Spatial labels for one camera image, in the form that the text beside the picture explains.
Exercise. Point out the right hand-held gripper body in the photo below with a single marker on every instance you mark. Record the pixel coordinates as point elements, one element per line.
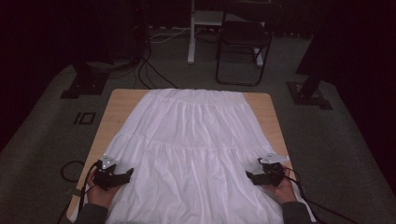
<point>273,174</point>

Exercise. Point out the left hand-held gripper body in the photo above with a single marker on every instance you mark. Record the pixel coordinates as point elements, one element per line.
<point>104,179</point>

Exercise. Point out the white tiered skirt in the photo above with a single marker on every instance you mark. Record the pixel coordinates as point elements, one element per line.
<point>193,146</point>

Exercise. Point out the person's left hand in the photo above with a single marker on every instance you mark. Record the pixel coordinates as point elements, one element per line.
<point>99,196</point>

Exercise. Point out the person's right hand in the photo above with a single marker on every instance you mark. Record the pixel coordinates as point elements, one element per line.
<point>285,191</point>

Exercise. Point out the grey tape piece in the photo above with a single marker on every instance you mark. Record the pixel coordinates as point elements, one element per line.
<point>73,191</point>

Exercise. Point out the black stand with base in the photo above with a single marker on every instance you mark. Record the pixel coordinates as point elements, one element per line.
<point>85,85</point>
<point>308,93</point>

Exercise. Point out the black folding chair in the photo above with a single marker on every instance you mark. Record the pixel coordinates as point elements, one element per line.
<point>246,34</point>

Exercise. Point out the white desk frame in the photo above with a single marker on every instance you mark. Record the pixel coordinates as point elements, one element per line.
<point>191,40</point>

